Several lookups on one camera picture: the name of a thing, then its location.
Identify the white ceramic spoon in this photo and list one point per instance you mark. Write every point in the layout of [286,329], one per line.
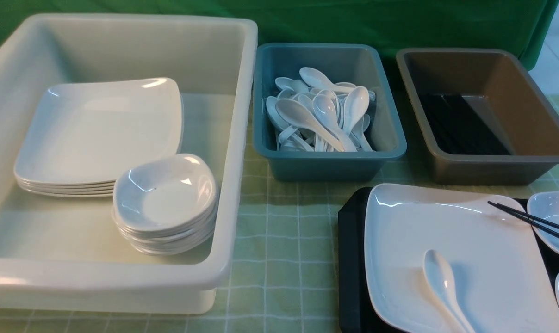
[440,279]

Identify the large white square plate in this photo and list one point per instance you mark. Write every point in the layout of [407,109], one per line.
[501,281]

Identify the pile of white spoons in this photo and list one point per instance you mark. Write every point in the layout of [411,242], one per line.
[314,114]

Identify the teal plastic bin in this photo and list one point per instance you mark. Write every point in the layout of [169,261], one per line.
[355,63]

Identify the green checkered tablecloth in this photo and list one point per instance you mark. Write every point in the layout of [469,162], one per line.
[284,267]

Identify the stack of small white dishes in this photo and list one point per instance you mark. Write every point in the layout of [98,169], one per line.
[166,207]

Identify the pile of black chopsticks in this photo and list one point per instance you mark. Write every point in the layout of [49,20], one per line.
[457,128]

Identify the stack of white square plates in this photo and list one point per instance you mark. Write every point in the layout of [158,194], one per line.
[83,136]

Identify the brown plastic bin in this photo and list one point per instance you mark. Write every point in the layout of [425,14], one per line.
[505,97]

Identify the large white plastic tub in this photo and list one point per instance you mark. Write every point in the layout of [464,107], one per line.
[212,60]

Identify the green backdrop cloth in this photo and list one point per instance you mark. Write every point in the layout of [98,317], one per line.
[516,26]

